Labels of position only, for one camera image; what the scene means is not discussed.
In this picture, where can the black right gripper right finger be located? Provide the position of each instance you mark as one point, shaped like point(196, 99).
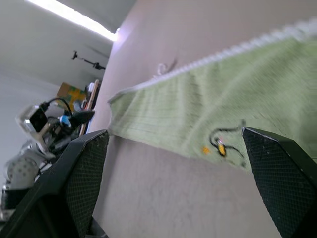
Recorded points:
point(284, 178)

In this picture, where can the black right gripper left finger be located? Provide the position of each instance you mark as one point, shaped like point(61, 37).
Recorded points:
point(62, 178)

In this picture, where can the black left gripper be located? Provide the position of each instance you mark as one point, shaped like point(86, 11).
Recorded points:
point(58, 135)

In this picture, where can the green towel with white edge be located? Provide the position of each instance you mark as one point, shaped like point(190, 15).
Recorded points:
point(198, 104)

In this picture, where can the wooden board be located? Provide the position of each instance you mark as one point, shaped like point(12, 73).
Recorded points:
point(92, 96)

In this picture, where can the yellow green cardboard box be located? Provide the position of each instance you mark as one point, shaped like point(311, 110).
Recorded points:
point(68, 94)

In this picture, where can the long ceiling light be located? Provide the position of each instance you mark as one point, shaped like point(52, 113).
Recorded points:
point(74, 17)

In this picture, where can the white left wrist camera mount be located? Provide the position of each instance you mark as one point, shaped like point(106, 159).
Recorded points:
point(31, 119)

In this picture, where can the black wall-mounted camera arm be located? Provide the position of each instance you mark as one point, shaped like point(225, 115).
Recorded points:
point(90, 62)

